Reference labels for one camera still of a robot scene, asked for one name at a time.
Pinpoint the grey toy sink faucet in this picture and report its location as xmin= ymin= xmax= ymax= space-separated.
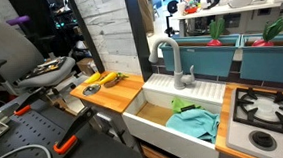
xmin=147 ymin=34 xmax=196 ymax=92

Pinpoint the wooden countertop with toys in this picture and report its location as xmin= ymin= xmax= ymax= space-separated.
xmin=68 ymin=68 xmax=147 ymax=118

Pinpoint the yellow toy corn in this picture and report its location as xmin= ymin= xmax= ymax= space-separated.
xmin=97 ymin=70 xmax=130 ymax=87

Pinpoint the green cloth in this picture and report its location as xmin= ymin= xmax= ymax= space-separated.
xmin=170 ymin=95 xmax=203 ymax=115

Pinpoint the yellow toy banana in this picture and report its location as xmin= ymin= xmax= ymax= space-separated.
xmin=84 ymin=71 xmax=102 ymax=85

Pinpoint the metal pot lid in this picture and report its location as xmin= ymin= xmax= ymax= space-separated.
xmin=82 ymin=83 xmax=103 ymax=97

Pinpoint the cardboard box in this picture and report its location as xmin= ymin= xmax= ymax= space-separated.
xmin=75 ymin=56 xmax=99 ymax=77

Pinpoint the grey wood backsplash panel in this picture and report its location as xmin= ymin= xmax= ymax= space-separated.
xmin=72 ymin=0 xmax=143 ymax=80

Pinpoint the teal planter box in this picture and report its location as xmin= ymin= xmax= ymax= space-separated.
xmin=159 ymin=32 xmax=245 ymax=83
xmin=237 ymin=31 xmax=283 ymax=90

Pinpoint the white toy sink basin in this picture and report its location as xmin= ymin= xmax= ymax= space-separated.
xmin=119 ymin=68 xmax=232 ymax=158

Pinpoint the teal cloth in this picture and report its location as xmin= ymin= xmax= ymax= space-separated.
xmin=164 ymin=107 xmax=222 ymax=147

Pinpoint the person in khaki trousers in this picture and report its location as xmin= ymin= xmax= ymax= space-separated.
xmin=136 ymin=0 xmax=156 ymax=38

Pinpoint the wooden drawer front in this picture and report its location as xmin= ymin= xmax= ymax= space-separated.
xmin=139 ymin=140 xmax=185 ymax=158

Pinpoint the black clamp orange tip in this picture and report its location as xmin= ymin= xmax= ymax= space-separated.
xmin=49 ymin=105 xmax=101 ymax=156
xmin=11 ymin=87 xmax=50 ymax=117

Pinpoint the red toy radish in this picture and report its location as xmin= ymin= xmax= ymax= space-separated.
xmin=204 ymin=17 xmax=227 ymax=48
xmin=250 ymin=17 xmax=283 ymax=48

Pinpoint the wooden countertop under stove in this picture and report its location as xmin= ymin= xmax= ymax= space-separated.
xmin=210 ymin=78 xmax=283 ymax=158

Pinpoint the black tray with tools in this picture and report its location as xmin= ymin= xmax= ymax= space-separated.
xmin=23 ymin=56 xmax=69 ymax=80

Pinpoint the white lab table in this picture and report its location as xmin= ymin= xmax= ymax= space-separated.
xmin=173 ymin=0 xmax=283 ymax=39

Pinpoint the grey toy stove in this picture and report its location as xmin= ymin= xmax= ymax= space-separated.
xmin=221 ymin=84 xmax=283 ymax=158

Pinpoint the white rounded device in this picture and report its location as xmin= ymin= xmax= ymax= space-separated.
xmin=227 ymin=0 xmax=256 ymax=10

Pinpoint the black stove knob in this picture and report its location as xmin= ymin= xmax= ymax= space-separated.
xmin=247 ymin=129 xmax=278 ymax=154

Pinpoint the purple cylinder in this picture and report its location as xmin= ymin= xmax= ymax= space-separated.
xmin=6 ymin=15 xmax=31 ymax=27

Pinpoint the grey office chair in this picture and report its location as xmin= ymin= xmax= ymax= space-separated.
xmin=0 ymin=17 xmax=80 ymax=97

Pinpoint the black frame post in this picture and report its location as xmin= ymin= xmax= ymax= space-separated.
xmin=65 ymin=0 xmax=106 ymax=76
xmin=122 ymin=0 xmax=155 ymax=84

